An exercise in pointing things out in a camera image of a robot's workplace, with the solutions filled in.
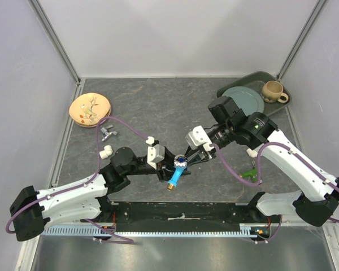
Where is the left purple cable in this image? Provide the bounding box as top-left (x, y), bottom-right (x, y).
top-left (5, 117), bottom-right (155, 245)

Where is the dark green rectangular tray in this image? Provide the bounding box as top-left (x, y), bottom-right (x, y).
top-left (216, 71), bottom-right (292, 116)

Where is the white pvc elbow right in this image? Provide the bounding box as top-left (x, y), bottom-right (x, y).
top-left (246, 148), bottom-right (258, 158)

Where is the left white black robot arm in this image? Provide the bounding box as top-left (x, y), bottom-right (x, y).
top-left (6, 145), bottom-right (188, 242)

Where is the teal round plate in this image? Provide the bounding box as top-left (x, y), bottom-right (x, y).
top-left (222, 86), bottom-right (265, 116)

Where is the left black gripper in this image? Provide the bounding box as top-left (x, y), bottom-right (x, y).
top-left (124, 145), bottom-right (191, 182)

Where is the green water faucet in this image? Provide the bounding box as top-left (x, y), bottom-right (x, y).
top-left (239, 161), bottom-right (258, 183)

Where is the blue water faucet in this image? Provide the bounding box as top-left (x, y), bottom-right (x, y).
top-left (167, 155), bottom-right (188, 191)

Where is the orange bird pattern plate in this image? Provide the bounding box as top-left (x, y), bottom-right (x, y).
top-left (69, 93), bottom-right (111, 127)

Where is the silver metal faucet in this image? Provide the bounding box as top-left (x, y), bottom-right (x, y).
top-left (100, 124), bottom-right (118, 142)

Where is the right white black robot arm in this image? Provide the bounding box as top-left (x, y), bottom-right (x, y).
top-left (186, 96), bottom-right (339, 227)

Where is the beige ceramic mug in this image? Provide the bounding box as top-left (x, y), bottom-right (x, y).
top-left (261, 81), bottom-right (289, 103)

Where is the white pvc elbow left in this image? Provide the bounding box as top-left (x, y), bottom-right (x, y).
top-left (99, 145), bottom-right (113, 160)

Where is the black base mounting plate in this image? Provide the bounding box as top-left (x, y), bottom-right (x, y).
top-left (97, 200), bottom-right (260, 233)

